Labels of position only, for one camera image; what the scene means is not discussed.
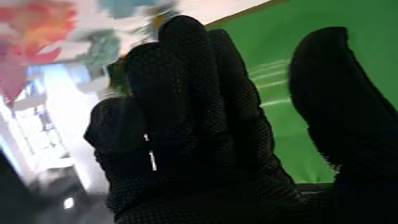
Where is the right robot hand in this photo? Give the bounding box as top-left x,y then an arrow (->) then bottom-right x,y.
83,14 -> 398,224

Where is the white sheet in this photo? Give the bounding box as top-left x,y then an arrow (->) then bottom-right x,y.
0,0 -> 280,108

